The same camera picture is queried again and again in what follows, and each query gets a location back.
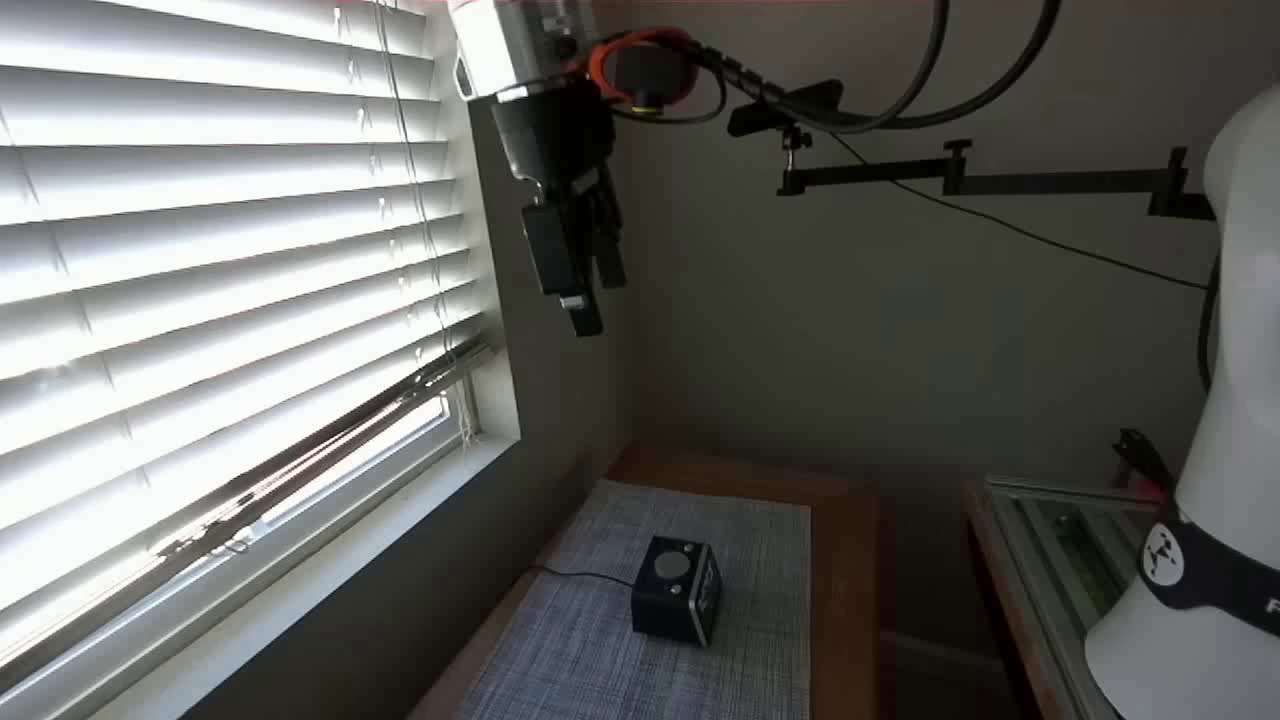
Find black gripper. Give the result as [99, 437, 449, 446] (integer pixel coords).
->
[488, 78, 633, 341]

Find white window blinds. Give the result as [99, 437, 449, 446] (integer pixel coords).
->
[0, 0, 492, 658]

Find wooden side table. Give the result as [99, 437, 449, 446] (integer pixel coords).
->
[404, 446, 884, 720]

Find grey woven placemat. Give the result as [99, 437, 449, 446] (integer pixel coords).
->
[455, 475, 815, 720]

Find red black clamp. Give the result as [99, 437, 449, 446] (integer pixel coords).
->
[1112, 430, 1181, 520]

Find orange cable wrap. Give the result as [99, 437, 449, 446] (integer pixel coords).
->
[582, 23, 708, 119]

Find black mounted camera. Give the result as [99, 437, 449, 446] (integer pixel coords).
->
[723, 78, 850, 142]

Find thin black clock cable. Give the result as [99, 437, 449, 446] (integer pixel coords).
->
[537, 566, 640, 592]

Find white window frame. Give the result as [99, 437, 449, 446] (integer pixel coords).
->
[0, 357, 524, 720]

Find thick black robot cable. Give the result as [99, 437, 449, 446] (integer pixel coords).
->
[692, 0, 1070, 137]
[863, 0, 955, 127]

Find thin black camera cable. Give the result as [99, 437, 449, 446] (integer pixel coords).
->
[826, 127, 1224, 391]

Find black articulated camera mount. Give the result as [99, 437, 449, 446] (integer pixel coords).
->
[778, 137, 1221, 225]

